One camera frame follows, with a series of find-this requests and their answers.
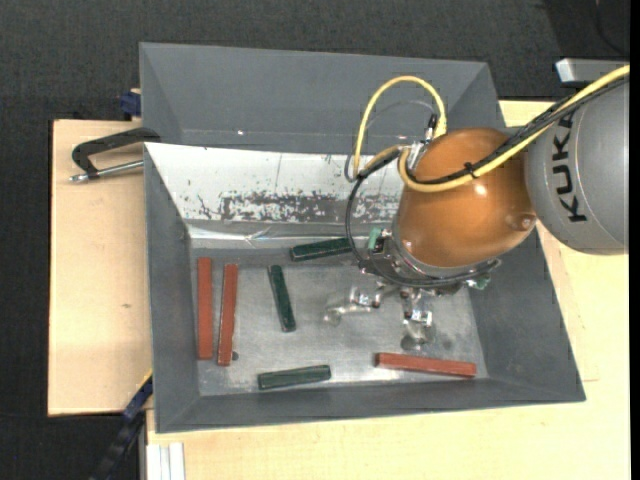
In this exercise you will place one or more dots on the red-brown flat block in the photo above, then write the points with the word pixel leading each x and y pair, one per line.
pixel 204 308
pixel 425 365
pixel 228 313

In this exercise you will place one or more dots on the grey metal bin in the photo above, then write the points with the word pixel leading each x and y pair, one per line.
pixel 320 93

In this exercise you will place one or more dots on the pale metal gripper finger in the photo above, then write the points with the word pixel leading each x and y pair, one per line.
pixel 357 300
pixel 417 318

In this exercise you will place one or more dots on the dark green flat block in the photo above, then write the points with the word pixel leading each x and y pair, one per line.
pixel 320 249
pixel 281 298
pixel 294 377

